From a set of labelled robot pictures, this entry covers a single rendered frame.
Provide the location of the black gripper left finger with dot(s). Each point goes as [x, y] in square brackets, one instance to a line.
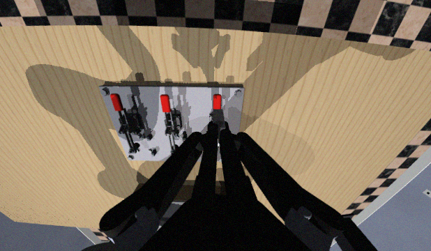
[133, 221]

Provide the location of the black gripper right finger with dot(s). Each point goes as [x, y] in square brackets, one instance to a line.
[314, 222]

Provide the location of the black toggle clamp with red handle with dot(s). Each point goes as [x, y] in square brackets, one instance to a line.
[170, 126]
[128, 122]

